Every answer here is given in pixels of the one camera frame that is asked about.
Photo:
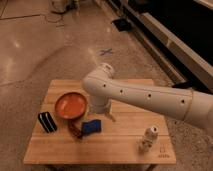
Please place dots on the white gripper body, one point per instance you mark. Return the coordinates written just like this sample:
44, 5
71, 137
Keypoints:
99, 106

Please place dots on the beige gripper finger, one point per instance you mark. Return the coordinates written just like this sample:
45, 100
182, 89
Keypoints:
110, 116

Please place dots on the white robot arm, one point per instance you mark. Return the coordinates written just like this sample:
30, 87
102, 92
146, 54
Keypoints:
193, 107

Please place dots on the black white striped eraser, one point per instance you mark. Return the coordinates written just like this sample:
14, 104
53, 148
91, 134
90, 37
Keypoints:
47, 122

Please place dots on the blue block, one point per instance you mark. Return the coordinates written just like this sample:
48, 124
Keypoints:
93, 126

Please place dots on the orange bowl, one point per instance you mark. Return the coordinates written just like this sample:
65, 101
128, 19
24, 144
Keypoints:
71, 105

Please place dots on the wooden table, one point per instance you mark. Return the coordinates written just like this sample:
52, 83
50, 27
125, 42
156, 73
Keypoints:
117, 143

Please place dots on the white patterned bottle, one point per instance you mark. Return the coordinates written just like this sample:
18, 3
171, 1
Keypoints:
148, 139

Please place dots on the black floor plate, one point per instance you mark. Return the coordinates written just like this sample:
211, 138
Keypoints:
122, 24

